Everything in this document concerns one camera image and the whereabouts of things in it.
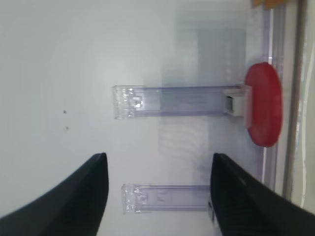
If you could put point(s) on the clear rail holder left bun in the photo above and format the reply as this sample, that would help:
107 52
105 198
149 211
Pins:
146 198

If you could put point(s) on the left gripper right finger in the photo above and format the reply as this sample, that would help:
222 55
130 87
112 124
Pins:
243 206

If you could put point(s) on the red tomato slice left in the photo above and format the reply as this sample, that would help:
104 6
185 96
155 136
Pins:
267 104

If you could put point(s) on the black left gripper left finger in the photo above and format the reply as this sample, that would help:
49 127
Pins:
75 207

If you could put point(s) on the white rectangular metal tray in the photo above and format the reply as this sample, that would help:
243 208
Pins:
299 178

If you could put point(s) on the orange cheese slice left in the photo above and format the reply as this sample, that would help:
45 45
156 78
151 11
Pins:
268 4

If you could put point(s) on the clear rail holder tomato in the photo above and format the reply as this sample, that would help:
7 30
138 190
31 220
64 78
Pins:
131 102

